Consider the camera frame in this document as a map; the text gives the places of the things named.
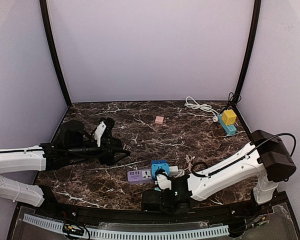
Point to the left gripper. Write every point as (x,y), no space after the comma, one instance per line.
(109,152)

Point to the purple power strip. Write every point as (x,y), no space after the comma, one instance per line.
(139,176)

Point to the blue adapter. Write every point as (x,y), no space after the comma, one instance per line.
(159,166)

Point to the white charger cube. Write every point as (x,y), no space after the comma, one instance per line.
(173,170)

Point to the teal power strip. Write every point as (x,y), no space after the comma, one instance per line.
(229,129)

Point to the yellow cube socket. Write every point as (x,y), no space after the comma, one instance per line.
(229,117)

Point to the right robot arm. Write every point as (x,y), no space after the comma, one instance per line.
(266,157)

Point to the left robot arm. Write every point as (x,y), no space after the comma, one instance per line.
(73,145)

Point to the pink charger cube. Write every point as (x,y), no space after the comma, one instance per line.
(161,120)

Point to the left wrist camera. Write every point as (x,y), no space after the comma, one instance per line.
(103,129)

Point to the white slotted cable duct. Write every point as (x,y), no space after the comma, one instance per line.
(118,231)

